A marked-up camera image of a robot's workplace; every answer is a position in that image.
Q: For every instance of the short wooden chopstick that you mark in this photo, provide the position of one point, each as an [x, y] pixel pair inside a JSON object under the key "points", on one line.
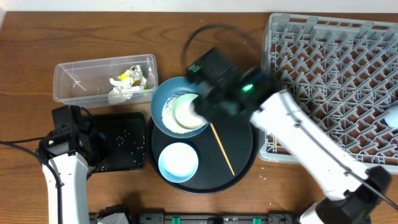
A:
{"points": [[222, 148]]}

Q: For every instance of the dark blue plate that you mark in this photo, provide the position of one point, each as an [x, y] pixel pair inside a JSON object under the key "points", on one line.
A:
{"points": [[172, 87]]}

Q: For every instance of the yellow green snack wrapper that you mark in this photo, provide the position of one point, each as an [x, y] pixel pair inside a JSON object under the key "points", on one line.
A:
{"points": [[135, 74]]}

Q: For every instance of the black rectangular tray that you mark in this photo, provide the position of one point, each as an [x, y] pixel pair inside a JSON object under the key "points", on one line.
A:
{"points": [[119, 140]]}

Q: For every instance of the white napkin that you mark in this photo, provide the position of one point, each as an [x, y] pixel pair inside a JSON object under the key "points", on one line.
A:
{"points": [[124, 90]]}

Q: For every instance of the clear plastic waste bin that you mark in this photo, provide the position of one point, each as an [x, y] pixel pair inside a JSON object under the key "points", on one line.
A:
{"points": [[86, 83]]}

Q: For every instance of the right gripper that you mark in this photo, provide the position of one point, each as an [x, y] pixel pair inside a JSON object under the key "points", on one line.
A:
{"points": [[205, 102]]}

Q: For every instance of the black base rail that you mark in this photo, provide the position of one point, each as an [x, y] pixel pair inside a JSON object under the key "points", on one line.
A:
{"points": [[160, 217]]}

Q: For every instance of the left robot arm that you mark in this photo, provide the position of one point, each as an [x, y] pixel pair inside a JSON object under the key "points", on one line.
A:
{"points": [[67, 152]]}

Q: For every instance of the grey plastic dishwasher rack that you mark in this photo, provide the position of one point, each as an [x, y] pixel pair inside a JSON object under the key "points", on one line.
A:
{"points": [[343, 74]]}

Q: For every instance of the light green bowl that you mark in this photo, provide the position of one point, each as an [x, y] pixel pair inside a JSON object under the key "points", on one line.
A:
{"points": [[184, 112]]}

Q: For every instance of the round black serving tray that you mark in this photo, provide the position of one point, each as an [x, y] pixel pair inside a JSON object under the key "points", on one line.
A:
{"points": [[213, 175]]}

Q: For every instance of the white rice grains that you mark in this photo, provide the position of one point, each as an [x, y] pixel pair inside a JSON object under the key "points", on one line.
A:
{"points": [[168, 118]]}

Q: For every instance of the light blue cup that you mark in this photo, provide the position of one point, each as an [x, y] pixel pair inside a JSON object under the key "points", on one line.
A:
{"points": [[392, 118]]}

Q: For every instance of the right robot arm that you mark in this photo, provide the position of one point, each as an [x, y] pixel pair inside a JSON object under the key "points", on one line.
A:
{"points": [[352, 190]]}

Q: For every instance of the light blue saucer plate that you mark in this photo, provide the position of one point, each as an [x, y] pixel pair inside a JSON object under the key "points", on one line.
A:
{"points": [[178, 162]]}

